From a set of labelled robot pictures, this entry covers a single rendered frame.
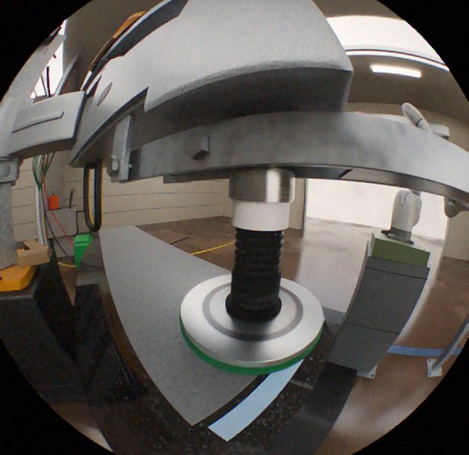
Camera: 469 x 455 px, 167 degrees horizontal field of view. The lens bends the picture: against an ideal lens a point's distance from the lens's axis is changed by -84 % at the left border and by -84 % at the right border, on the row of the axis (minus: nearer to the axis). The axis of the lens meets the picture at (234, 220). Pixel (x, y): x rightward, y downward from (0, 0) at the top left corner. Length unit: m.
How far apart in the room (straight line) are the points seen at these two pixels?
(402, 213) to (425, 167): 0.83
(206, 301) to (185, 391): 0.14
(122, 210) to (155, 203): 1.19
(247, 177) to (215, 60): 0.12
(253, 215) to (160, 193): 5.73
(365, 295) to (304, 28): 0.96
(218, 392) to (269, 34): 0.35
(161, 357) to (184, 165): 0.25
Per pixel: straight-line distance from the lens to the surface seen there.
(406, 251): 0.90
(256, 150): 0.15
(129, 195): 5.58
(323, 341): 0.38
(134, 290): 0.42
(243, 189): 0.17
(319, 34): 0.16
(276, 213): 0.18
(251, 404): 0.25
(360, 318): 1.04
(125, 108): 0.30
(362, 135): 0.16
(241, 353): 0.20
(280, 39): 0.15
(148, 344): 0.29
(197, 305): 0.26
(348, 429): 1.21
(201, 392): 0.23
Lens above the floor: 1.04
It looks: 9 degrees down
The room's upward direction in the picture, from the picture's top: 2 degrees clockwise
